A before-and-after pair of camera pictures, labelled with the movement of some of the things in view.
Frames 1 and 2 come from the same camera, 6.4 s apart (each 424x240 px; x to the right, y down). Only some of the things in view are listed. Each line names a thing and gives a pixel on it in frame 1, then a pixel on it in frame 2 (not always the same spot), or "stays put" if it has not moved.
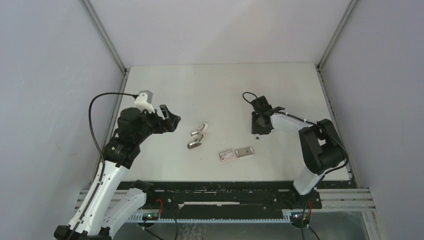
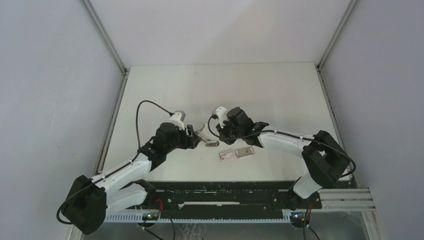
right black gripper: [257, 130] → [222, 131]
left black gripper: [172, 120] → [190, 141]
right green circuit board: [300, 217] stays put
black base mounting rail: [224, 198] stays put
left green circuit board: [150, 216] stays put
